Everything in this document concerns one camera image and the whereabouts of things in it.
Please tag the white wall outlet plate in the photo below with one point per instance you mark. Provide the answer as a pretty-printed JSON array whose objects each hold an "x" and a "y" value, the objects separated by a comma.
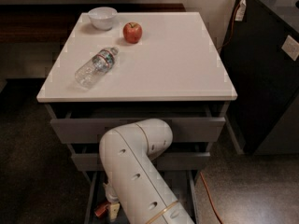
[{"x": 291, "y": 47}]

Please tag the red apple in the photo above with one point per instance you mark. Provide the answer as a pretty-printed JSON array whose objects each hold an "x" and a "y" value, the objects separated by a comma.
[{"x": 132, "y": 32}]

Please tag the white bowl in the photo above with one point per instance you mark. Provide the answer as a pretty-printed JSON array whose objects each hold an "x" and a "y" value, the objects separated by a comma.
[{"x": 102, "y": 17}]

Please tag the dark wooden bench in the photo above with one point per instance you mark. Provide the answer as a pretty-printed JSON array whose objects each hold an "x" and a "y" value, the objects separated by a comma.
[{"x": 39, "y": 23}]

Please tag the grey bottom drawer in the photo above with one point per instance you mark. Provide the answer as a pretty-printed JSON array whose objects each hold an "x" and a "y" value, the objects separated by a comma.
[{"x": 180, "y": 182}]

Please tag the white paper tag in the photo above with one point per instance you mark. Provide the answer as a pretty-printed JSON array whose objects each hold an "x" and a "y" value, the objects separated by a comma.
[{"x": 240, "y": 12}]

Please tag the grey top drawer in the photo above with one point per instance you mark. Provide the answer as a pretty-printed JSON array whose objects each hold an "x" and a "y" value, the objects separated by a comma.
[{"x": 192, "y": 122}]

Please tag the white cabinet counter top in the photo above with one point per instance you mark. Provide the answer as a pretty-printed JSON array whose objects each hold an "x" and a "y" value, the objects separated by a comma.
[{"x": 175, "y": 60}]

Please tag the grey middle drawer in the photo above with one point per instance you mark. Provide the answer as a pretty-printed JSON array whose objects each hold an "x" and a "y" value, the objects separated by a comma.
[{"x": 179, "y": 156}]

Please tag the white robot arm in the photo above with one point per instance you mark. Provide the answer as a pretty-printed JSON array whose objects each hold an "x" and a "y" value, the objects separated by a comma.
[{"x": 126, "y": 153}]

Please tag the grey drawer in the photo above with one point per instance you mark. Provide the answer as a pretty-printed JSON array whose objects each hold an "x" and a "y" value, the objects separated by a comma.
[
  {"x": 180, "y": 182},
  {"x": 179, "y": 156},
  {"x": 192, "y": 122}
]

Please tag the clear plastic water bottle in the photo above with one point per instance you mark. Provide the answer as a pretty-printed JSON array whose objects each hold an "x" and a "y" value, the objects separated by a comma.
[{"x": 90, "y": 72}]

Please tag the black cabinet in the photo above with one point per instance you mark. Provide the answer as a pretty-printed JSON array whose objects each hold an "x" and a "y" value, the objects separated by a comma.
[{"x": 265, "y": 115}]

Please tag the red coke can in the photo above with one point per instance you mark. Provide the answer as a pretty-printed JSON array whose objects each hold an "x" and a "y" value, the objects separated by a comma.
[{"x": 101, "y": 209}]

